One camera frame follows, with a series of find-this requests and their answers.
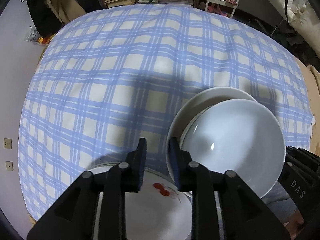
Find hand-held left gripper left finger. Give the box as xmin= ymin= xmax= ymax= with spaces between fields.
xmin=26 ymin=137 xmax=148 ymax=240

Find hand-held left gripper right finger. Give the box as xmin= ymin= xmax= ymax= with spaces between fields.
xmin=169 ymin=137 xmax=292 ymax=240

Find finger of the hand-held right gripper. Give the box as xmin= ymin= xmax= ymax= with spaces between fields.
xmin=284 ymin=145 xmax=320 ymax=173

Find white cherry print plate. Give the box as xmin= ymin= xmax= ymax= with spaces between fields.
xmin=99 ymin=170 xmax=193 ymax=240

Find large white cartoon print bowl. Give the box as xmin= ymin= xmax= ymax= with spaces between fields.
xmin=166 ymin=87 xmax=258 ymax=180

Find small white red band bowl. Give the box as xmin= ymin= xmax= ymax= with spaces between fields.
xmin=182 ymin=99 xmax=286 ymax=199

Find grey clothing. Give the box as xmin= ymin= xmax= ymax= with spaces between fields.
xmin=261 ymin=180 xmax=299 ymax=208

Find brown flower blanket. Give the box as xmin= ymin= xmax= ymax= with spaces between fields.
xmin=295 ymin=55 xmax=320 ymax=120

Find blue checked cloth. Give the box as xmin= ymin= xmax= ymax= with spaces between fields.
xmin=19 ymin=4 xmax=313 ymax=222

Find white patterned plastic bag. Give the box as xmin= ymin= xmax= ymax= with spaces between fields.
xmin=25 ymin=25 xmax=40 ymax=43

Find black trousers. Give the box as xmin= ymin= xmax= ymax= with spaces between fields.
xmin=26 ymin=0 xmax=64 ymax=38

